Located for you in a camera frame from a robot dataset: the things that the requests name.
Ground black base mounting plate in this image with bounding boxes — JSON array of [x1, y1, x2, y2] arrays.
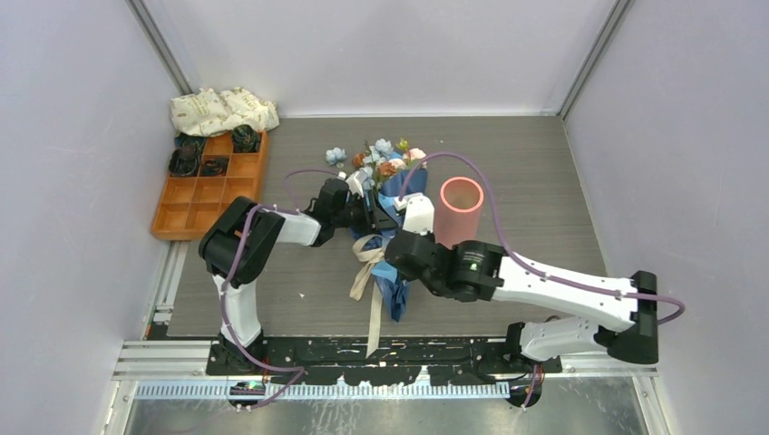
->
[[205, 337, 534, 386]]

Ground cream patterned cloth bag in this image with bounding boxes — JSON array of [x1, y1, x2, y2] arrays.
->
[[170, 87, 280, 137]]

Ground beige ribbon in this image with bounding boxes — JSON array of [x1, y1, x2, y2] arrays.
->
[[349, 235, 384, 359]]

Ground pink cylindrical vase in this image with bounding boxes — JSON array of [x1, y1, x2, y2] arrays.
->
[[433, 177, 485, 247]]

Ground dark rolled sock top right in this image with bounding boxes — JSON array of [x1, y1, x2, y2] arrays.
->
[[231, 124, 262, 153]]

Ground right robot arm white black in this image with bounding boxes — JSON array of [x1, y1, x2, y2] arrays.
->
[[384, 231, 659, 372]]

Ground dark rolled sock left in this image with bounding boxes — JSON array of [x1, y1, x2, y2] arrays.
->
[[169, 145, 200, 178]]

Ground orange compartment tray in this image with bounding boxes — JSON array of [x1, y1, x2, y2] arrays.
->
[[151, 131, 269, 240]]

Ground aluminium rail frame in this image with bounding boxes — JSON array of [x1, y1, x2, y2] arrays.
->
[[106, 232, 667, 434]]

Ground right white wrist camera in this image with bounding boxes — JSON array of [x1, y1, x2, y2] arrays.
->
[[394, 193, 434, 236]]

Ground dark rolled sock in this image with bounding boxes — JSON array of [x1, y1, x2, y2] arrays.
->
[[231, 124, 262, 153], [169, 145, 200, 178], [199, 156, 229, 177]]

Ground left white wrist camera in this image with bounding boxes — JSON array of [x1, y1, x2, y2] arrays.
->
[[337, 169, 375, 197]]

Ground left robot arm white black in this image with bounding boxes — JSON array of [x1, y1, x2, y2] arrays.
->
[[199, 178, 399, 374]]

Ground dark rolled sock middle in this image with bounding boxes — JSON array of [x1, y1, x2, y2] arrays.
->
[[199, 156, 229, 177]]

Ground flower bouquet blue paper wrap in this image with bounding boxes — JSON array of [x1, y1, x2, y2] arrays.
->
[[326, 138, 428, 322]]

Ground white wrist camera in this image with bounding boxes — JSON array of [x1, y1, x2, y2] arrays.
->
[[394, 193, 434, 236], [337, 169, 375, 197]]

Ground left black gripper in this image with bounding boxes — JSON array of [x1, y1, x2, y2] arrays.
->
[[332, 190, 396, 235]]

